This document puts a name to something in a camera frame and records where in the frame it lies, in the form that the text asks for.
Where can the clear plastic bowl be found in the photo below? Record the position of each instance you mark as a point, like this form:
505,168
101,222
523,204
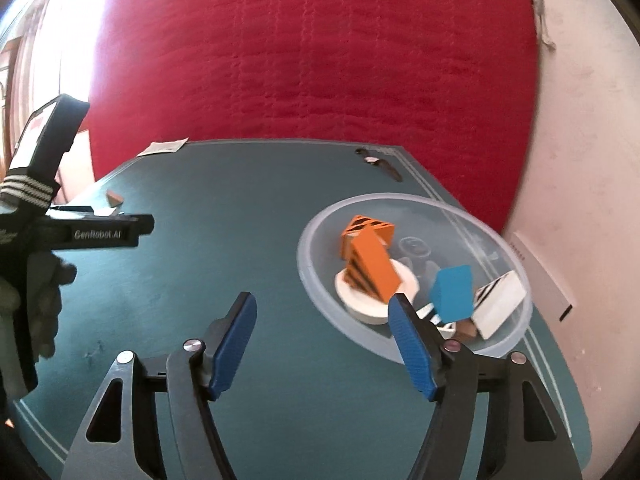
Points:
430,236

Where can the small brown wooden wedge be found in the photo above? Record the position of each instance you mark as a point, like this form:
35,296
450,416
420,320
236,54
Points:
113,199

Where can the red fabric sofa back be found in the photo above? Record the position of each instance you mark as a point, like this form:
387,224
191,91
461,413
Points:
453,82

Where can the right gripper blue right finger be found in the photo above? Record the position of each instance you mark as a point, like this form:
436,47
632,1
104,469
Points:
418,342

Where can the grey gloved left hand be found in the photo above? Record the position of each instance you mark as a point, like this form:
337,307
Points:
46,273

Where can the white striped block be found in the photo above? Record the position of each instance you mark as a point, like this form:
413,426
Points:
428,313
495,302

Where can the pink patterned curtain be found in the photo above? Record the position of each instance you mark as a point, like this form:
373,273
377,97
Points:
20,46

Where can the white round plate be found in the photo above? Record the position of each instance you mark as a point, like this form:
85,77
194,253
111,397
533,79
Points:
367,309

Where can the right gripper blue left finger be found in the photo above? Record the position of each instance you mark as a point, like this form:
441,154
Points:
225,342

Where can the black wristwatch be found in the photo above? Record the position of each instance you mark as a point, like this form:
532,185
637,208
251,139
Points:
379,162

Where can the blue wedge block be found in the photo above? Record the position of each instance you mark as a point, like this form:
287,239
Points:
452,294

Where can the white power adapter plug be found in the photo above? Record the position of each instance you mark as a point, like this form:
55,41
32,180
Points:
100,209

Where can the white paper card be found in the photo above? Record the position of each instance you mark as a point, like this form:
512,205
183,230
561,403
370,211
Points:
167,147

